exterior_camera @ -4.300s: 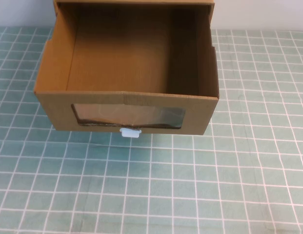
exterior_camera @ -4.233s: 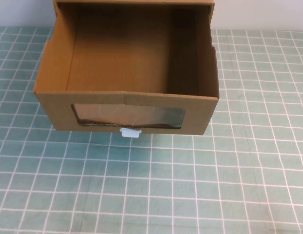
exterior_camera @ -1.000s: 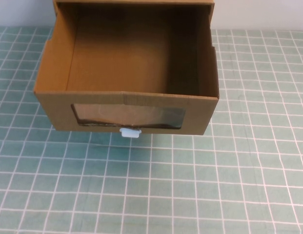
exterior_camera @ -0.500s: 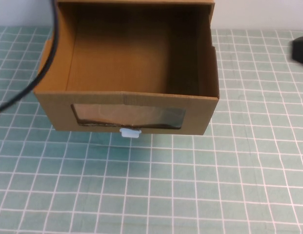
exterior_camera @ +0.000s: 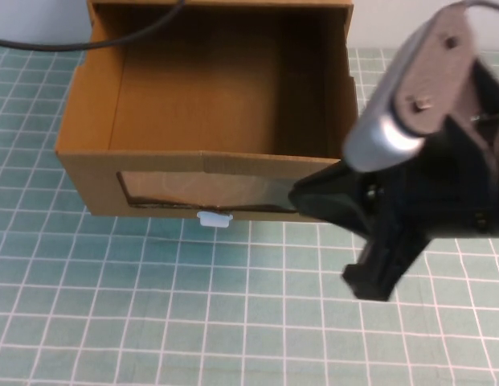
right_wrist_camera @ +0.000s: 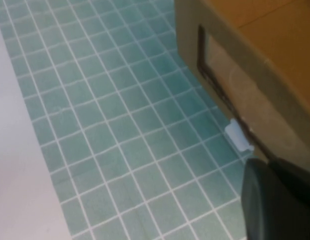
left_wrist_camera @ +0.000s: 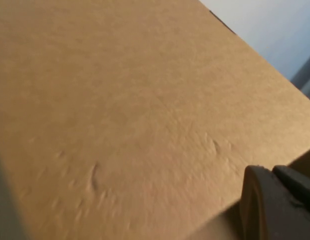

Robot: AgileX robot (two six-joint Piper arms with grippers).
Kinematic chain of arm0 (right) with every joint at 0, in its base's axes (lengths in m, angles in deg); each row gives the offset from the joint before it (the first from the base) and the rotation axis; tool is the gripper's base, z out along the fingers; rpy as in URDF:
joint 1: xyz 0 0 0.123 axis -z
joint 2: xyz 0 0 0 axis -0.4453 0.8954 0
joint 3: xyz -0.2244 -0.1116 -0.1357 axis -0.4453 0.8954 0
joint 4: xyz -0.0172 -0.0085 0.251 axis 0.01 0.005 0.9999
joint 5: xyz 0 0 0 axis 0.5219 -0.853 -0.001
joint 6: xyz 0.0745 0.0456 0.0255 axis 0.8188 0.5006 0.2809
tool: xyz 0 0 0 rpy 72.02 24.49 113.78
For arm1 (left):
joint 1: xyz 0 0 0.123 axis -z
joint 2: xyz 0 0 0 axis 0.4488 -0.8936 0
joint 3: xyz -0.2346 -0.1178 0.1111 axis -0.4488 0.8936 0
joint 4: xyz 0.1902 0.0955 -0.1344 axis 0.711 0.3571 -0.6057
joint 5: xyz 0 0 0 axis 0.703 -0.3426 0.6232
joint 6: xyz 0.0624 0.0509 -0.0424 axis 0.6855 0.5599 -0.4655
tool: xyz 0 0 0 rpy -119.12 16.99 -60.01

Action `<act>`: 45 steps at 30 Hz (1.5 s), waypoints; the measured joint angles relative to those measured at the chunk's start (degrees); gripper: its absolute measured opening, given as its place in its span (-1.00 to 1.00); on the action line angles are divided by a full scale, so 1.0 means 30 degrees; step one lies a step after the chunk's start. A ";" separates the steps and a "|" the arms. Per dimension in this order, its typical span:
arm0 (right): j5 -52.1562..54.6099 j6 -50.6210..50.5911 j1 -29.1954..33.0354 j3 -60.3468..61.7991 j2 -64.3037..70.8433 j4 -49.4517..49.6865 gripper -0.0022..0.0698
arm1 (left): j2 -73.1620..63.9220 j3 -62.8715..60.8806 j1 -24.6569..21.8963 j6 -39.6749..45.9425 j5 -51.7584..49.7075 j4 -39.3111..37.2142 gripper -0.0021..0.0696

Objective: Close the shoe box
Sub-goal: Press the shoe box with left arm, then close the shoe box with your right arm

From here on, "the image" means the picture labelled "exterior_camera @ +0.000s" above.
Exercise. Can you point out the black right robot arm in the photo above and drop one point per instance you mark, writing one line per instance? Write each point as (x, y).
(494, 100)

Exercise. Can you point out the gray camera mount bracket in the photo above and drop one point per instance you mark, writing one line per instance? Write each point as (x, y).
(438, 68)

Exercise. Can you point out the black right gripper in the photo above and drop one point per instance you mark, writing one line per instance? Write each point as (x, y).
(434, 193)

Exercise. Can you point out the cardboard windowed drawer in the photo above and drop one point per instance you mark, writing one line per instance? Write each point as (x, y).
(217, 108)

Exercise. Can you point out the green white-grid tablecloth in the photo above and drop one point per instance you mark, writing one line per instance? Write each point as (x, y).
(152, 301)

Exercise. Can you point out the cardboard shoe box shell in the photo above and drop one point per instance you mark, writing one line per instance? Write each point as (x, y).
(349, 32)

